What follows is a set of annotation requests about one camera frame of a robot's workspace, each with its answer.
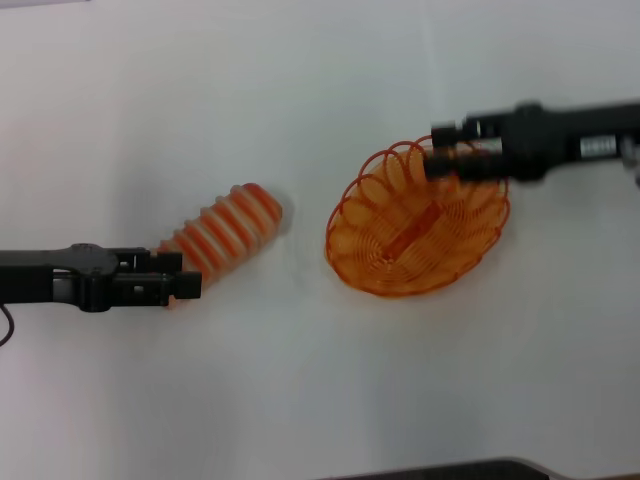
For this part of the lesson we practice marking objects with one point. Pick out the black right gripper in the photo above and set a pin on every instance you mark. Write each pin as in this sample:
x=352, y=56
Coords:
x=550, y=142

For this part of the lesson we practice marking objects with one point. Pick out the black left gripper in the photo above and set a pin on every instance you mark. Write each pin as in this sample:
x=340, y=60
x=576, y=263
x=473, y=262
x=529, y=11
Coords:
x=60, y=272

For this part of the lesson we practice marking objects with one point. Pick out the orange white striped bread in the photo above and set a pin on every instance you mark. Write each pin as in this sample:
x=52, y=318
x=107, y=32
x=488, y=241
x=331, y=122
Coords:
x=235, y=220

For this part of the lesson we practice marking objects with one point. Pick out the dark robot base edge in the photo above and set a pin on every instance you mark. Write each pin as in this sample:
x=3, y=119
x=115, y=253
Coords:
x=475, y=471

